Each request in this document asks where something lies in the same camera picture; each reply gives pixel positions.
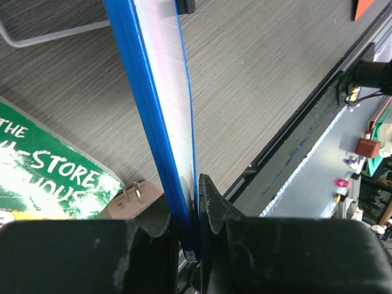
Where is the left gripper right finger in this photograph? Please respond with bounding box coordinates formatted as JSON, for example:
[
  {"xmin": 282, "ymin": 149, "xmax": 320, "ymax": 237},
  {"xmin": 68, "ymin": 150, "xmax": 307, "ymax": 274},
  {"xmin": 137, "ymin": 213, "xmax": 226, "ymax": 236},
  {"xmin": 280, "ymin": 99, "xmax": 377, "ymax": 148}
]
[{"xmin": 198, "ymin": 174, "xmax": 391, "ymax": 293}]

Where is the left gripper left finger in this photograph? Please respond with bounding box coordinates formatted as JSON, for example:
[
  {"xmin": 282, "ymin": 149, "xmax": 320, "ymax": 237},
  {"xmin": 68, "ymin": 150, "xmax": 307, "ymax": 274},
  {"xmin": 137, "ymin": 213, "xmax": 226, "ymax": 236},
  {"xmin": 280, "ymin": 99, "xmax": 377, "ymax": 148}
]
[{"xmin": 1, "ymin": 197, "xmax": 179, "ymax": 293}]

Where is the blue framed whiteboard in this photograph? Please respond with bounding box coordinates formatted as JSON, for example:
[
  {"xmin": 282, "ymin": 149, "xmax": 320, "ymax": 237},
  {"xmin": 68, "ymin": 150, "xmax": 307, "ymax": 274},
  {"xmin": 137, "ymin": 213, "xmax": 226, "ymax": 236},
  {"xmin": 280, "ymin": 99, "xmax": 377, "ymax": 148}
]
[{"xmin": 0, "ymin": 0, "xmax": 200, "ymax": 263}]

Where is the pink cube power adapter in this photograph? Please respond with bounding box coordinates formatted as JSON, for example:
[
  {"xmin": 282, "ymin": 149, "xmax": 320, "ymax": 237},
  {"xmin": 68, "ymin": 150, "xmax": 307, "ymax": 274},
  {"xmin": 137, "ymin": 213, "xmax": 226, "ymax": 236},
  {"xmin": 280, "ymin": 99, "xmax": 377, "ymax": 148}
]
[{"xmin": 107, "ymin": 181, "xmax": 163, "ymax": 220}]

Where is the green treehouse book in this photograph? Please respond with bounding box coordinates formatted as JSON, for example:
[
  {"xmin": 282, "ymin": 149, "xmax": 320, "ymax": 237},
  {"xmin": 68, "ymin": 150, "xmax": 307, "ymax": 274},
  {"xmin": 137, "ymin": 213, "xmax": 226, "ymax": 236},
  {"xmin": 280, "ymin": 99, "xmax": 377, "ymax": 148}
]
[{"xmin": 1, "ymin": 98, "xmax": 124, "ymax": 226}]

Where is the red box in background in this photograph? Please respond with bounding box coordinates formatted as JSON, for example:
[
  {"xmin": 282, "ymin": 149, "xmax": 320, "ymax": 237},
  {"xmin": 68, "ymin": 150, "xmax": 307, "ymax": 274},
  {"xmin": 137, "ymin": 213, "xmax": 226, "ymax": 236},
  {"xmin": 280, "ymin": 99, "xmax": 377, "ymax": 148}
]
[{"xmin": 355, "ymin": 138, "xmax": 381, "ymax": 159}]

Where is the orange clipboard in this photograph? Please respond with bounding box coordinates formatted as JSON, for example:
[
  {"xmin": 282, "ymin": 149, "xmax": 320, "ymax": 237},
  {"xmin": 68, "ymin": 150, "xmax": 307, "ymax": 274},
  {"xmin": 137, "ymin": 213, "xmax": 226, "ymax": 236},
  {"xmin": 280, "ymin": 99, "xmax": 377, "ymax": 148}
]
[{"xmin": 352, "ymin": 0, "xmax": 374, "ymax": 21}]

